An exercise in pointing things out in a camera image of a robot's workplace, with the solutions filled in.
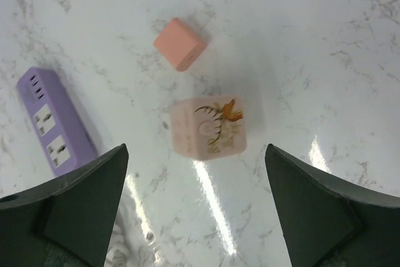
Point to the peach cube plug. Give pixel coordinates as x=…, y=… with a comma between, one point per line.
x=208, y=128

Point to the pink plug adapter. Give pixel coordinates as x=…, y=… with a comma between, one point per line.
x=179, y=44

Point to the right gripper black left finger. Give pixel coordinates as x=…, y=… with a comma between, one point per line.
x=67, y=221

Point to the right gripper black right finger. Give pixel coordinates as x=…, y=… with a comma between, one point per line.
x=328, y=221

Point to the purple power strip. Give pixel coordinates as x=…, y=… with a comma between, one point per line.
x=61, y=132

